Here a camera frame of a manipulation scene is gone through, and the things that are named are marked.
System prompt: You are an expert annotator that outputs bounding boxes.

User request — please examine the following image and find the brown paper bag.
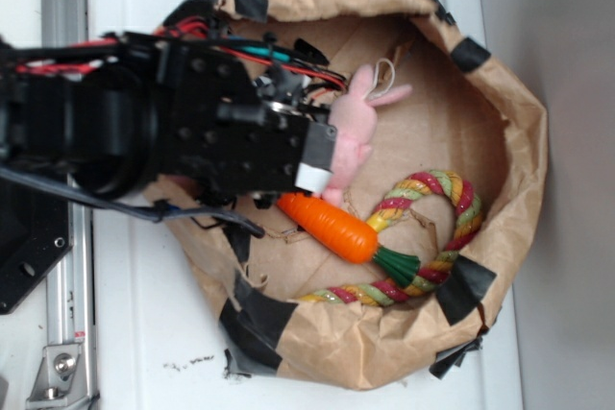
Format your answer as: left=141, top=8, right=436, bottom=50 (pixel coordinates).
left=169, top=0, right=548, bottom=390

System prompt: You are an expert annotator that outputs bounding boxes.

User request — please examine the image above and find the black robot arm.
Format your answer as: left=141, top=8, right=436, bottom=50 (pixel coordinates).
left=1, top=33, right=336, bottom=199

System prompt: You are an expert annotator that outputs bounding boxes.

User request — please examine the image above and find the orange plastic carrot toy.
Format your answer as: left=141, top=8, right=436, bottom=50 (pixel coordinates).
left=277, top=193, right=421, bottom=287

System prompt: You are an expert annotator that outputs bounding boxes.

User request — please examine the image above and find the multicolour rope ring toy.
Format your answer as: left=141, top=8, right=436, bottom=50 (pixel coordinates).
left=301, top=169, right=483, bottom=307

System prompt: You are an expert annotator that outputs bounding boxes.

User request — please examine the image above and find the aluminium extrusion rail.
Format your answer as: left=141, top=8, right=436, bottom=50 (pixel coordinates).
left=25, top=0, right=100, bottom=409

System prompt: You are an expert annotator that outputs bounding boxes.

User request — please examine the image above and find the white plastic lid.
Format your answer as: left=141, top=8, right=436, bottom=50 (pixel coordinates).
left=86, top=0, right=525, bottom=410

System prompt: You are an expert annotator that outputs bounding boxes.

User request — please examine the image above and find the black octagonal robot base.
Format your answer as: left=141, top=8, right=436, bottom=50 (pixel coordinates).
left=1, top=180, right=72, bottom=315

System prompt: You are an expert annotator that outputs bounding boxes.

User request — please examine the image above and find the metal corner bracket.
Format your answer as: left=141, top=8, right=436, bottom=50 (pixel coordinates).
left=25, top=343, right=87, bottom=409

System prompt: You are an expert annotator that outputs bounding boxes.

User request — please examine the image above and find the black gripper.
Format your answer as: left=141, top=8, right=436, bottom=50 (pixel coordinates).
left=154, top=37, right=337, bottom=196

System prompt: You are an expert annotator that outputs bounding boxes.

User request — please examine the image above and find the pink plush bunny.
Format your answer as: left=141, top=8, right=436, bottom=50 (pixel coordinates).
left=321, top=64, right=412, bottom=206

